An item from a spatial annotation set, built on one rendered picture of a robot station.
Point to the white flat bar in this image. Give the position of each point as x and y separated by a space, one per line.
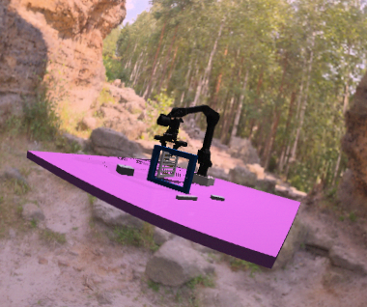
186 197

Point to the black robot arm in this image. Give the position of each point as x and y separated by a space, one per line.
204 155

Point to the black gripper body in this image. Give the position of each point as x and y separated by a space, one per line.
177 143

